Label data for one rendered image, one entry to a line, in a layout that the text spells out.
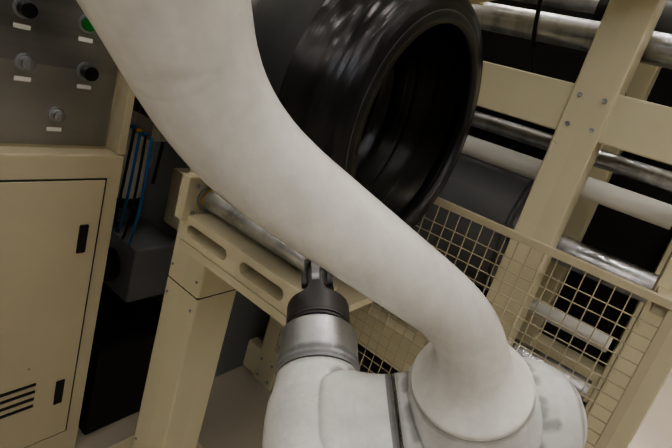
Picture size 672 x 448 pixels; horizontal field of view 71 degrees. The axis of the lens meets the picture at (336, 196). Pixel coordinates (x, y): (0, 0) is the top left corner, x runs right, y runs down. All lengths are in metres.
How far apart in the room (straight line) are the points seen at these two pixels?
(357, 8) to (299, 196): 0.49
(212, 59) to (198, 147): 0.05
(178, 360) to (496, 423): 1.02
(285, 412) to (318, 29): 0.50
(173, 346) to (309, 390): 0.89
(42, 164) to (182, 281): 0.41
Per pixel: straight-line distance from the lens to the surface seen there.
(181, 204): 1.03
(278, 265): 0.90
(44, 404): 1.53
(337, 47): 0.69
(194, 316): 1.25
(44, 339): 1.39
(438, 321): 0.34
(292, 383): 0.49
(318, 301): 0.55
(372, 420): 0.46
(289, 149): 0.26
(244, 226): 0.94
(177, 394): 1.39
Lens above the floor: 1.25
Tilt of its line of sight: 15 degrees down
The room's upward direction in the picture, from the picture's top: 17 degrees clockwise
